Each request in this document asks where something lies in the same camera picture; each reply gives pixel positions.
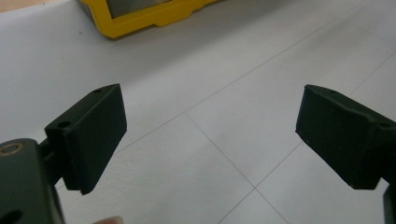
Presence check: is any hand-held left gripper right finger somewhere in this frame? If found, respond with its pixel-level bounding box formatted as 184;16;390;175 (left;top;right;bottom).
294;84;396;190

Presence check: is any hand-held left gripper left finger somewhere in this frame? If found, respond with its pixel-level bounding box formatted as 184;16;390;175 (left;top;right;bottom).
44;83;128;196

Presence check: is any yellow black organizer cabinet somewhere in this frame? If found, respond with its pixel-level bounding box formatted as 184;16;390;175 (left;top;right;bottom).
76;0;219;40

